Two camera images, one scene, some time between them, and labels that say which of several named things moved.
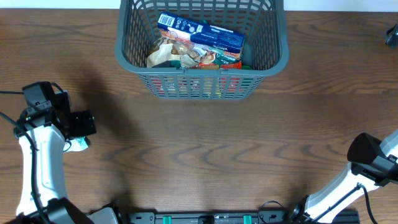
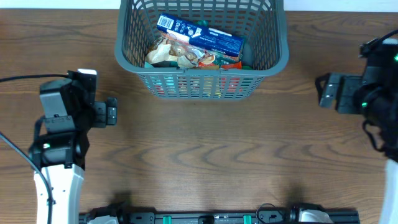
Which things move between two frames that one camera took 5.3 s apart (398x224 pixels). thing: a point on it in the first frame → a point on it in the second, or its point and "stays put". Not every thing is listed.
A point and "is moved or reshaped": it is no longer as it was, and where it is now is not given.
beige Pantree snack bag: x=182 y=52 stays put
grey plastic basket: x=263 y=22 stays put
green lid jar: x=247 y=67 stays put
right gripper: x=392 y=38 → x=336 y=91
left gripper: x=83 y=126 → x=102 y=117
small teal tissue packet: x=75 y=144 is moved or reshaped
